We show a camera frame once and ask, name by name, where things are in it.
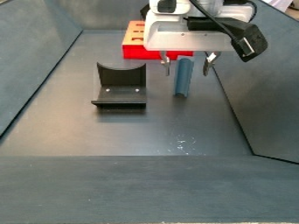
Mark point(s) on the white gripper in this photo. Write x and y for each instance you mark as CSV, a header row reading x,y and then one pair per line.
x,y
169,34

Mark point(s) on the black curved fixture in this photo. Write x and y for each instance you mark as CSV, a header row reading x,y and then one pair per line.
x,y
122,87

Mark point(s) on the red shape sorter block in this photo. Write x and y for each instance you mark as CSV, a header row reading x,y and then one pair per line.
x,y
141,48

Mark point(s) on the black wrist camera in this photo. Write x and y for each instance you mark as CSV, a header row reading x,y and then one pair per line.
x,y
247,38

